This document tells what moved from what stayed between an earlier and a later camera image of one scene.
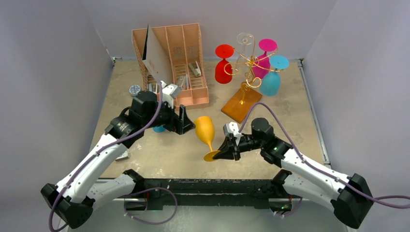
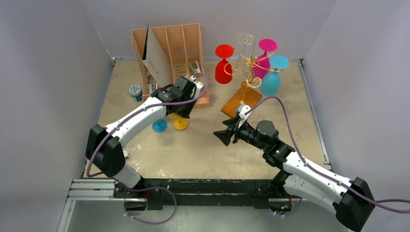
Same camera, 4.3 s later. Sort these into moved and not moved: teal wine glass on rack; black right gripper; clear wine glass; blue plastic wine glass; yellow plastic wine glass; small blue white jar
Moved: black right gripper; yellow plastic wine glass
Not moved: teal wine glass on rack; blue plastic wine glass; clear wine glass; small blue white jar
